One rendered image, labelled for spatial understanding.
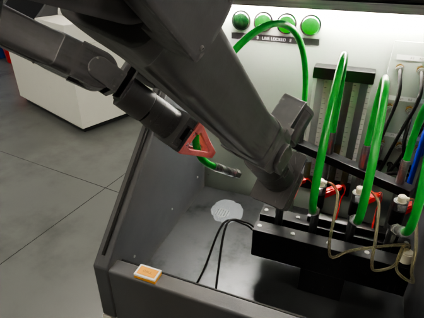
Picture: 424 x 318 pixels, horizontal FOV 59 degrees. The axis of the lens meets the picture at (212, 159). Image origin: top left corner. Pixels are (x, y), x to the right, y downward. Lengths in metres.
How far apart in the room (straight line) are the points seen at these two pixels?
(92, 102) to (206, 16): 3.49
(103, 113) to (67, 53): 3.15
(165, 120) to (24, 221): 2.16
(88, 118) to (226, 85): 3.41
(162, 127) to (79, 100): 2.95
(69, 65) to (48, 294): 1.71
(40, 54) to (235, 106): 0.37
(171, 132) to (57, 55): 0.21
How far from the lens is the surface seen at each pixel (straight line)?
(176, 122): 0.65
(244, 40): 0.73
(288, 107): 0.56
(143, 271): 0.83
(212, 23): 0.18
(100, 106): 3.71
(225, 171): 0.79
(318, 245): 0.88
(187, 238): 1.09
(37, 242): 2.53
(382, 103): 0.69
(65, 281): 2.23
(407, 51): 1.02
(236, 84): 0.30
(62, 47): 0.61
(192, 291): 0.80
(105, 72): 0.61
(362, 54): 1.02
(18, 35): 0.62
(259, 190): 0.66
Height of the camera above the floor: 1.56
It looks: 30 degrees down
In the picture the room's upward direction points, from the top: straight up
